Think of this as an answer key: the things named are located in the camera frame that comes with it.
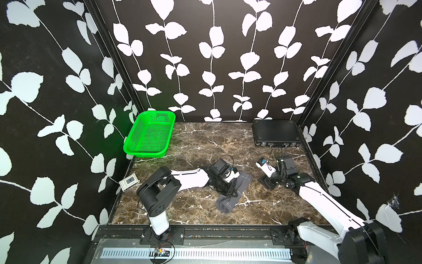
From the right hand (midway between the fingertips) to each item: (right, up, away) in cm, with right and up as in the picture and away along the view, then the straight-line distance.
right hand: (262, 172), depth 85 cm
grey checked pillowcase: (-20, -14, -7) cm, 25 cm away
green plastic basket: (-71, +20, +30) cm, 80 cm away
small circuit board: (-49, -32, -14) cm, 60 cm away
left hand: (-13, -10, -3) cm, 17 cm away
